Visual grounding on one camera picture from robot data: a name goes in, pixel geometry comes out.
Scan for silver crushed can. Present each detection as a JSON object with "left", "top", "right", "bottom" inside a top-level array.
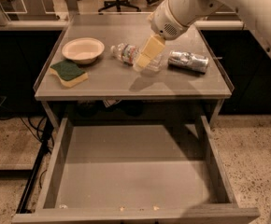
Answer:
[{"left": 168, "top": 50, "right": 209, "bottom": 74}]

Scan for grey open top drawer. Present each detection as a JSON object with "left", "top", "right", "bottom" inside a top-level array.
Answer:
[{"left": 12, "top": 116, "right": 260, "bottom": 224}]

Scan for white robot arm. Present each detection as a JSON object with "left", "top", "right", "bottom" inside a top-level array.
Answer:
[{"left": 134, "top": 0, "right": 271, "bottom": 70}]

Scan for black floor cables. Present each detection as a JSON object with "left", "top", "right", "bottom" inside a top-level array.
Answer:
[{"left": 15, "top": 115, "right": 55, "bottom": 215}]

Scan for white horizontal rail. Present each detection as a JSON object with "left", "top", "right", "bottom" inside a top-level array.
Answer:
[{"left": 0, "top": 21, "right": 68, "bottom": 31}]

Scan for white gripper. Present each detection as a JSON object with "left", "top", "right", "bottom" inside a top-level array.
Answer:
[{"left": 133, "top": 0, "right": 197, "bottom": 72}]

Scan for clear plastic water bottle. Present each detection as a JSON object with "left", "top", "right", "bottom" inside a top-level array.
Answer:
[{"left": 110, "top": 43, "right": 162, "bottom": 72}]

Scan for white paper bowl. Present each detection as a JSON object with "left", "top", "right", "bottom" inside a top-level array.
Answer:
[{"left": 62, "top": 37, "right": 105, "bottom": 64}]

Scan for grey metal cabinet table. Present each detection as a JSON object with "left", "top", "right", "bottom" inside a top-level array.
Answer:
[{"left": 36, "top": 12, "right": 233, "bottom": 117}]

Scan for green yellow sponge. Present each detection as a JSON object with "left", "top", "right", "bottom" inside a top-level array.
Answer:
[{"left": 49, "top": 60, "right": 88, "bottom": 88}]

